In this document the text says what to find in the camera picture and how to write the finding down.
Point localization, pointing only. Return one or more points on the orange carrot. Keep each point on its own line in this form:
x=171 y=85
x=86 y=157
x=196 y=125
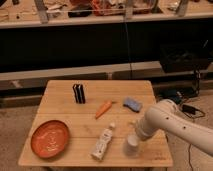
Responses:
x=104 y=108

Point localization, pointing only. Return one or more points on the white squeeze bottle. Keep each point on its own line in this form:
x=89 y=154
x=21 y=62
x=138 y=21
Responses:
x=102 y=143

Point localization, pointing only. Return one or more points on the wooden table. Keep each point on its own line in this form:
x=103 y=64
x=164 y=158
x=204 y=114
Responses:
x=58 y=103

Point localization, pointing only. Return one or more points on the long wooden shelf bench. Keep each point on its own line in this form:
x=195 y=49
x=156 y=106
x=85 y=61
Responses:
x=41 y=13

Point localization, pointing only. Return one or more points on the black striped eraser block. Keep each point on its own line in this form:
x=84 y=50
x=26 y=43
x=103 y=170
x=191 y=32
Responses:
x=79 y=93

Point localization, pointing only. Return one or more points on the orange plate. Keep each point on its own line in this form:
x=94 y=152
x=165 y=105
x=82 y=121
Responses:
x=50 y=139

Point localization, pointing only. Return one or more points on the dark storage box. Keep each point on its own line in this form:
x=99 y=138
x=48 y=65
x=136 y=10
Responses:
x=187 y=56

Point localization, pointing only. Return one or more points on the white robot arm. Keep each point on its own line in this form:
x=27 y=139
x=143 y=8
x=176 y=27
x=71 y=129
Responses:
x=162 y=115

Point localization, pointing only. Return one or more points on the black power adapter with cable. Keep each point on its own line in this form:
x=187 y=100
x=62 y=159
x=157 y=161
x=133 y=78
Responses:
x=192 y=112

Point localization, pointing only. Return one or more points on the blue sponge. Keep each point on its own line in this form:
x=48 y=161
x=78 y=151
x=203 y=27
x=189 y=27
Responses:
x=132 y=104

